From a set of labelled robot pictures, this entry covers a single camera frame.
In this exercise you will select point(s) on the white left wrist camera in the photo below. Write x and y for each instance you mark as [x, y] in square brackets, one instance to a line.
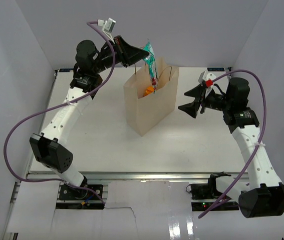
[107, 27]

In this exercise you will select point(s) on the aluminium front frame rail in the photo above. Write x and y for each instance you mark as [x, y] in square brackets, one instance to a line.
[138, 176]

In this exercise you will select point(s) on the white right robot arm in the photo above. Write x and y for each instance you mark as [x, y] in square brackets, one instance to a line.
[264, 195]

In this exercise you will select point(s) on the left XDOF label sticker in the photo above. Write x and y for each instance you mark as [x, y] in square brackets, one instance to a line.
[65, 70]

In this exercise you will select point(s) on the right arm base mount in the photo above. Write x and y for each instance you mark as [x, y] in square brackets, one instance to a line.
[205, 194]

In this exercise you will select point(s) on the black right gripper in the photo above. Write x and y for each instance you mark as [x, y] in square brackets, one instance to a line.
[191, 108]

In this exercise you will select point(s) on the xdof label sticker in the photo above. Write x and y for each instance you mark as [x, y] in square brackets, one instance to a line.
[65, 70]
[215, 69]

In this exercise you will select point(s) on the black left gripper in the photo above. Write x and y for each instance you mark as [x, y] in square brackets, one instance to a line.
[133, 54]

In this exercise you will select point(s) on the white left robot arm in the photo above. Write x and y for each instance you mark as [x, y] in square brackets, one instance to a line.
[49, 147]

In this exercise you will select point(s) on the teal snack packet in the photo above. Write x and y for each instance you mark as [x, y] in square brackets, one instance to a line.
[151, 62]

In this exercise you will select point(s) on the beige paper bag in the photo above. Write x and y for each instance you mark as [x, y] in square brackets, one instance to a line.
[143, 112]

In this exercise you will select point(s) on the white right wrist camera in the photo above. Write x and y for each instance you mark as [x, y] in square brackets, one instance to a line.
[206, 78]

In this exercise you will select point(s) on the right XDOF label sticker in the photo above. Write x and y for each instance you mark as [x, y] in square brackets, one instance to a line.
[215, 69]

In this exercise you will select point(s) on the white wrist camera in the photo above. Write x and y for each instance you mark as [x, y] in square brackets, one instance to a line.
[206, 78]
[107, 27]

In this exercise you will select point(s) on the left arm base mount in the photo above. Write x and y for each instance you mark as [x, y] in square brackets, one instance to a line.
[77, 199]

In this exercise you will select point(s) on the orange gummy snack bag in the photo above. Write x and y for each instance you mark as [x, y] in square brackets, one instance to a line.
[148, 90]

